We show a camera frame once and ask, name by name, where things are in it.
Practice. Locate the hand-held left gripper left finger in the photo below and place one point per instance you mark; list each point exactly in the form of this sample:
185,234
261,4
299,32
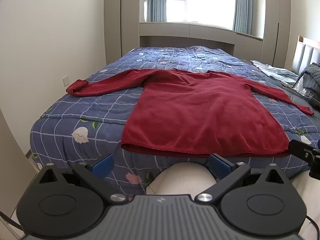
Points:
103,164

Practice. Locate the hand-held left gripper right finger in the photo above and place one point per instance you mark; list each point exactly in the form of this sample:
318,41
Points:
220,166

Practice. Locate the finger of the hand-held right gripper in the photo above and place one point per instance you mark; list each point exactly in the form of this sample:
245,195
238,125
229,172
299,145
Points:
301,150

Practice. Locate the red long-sleeved shirt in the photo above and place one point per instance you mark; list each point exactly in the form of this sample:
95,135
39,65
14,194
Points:
200,110

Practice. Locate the person's white trouser leg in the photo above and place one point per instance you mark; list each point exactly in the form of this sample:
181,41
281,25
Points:
180,180

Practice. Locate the dark grey bed sheet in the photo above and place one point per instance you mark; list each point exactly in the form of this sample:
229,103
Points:
292,100

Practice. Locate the blue checked floral quilt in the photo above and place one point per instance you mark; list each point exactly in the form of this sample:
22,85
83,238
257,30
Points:
87,112

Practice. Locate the small white object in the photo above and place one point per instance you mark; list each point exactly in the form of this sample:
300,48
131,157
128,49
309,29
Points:
285,82

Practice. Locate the grey quilted blanket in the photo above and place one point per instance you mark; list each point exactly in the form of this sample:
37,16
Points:
312,77

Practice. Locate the light blue patterned cloth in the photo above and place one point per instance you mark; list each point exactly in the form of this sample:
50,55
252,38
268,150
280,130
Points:
275,71

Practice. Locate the grey padded headboard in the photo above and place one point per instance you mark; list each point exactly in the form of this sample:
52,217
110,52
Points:
305,55

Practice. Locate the beige wardrobe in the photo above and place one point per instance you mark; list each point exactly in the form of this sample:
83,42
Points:
275,30

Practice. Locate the tall beige cabinet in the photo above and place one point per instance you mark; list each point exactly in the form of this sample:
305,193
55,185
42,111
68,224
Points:
112,30

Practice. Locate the light blue curtain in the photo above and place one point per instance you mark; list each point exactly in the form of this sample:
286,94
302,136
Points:
156,0
242,5

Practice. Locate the window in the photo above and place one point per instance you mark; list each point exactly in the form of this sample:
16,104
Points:
200,5

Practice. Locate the white wall socket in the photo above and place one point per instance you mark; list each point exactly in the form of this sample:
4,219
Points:
66,80

